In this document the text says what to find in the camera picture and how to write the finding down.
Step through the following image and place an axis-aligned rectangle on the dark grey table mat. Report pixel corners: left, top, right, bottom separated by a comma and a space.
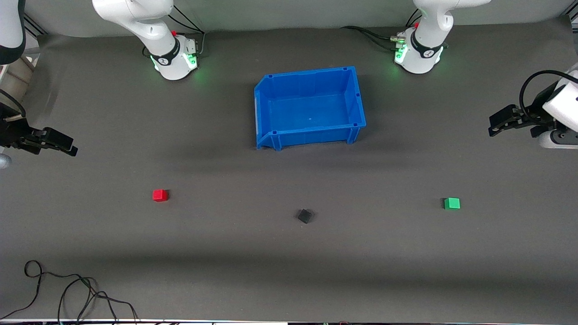
0, 16, 578, 323

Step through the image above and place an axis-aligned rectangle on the thin black loose cable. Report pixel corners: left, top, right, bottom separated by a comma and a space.
0, 260, 140, 325

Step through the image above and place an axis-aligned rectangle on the blue plastic storage bin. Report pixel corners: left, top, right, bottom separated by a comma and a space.
254, 66, 367, 151

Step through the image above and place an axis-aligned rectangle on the black right base cable bundle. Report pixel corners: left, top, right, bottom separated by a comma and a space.
142, 5, 207, 58

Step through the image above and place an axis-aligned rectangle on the beige plastic container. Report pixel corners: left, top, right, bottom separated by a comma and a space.
0, 56, 39, 107

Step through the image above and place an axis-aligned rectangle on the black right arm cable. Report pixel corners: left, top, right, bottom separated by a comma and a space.
0, 89, 25, 120

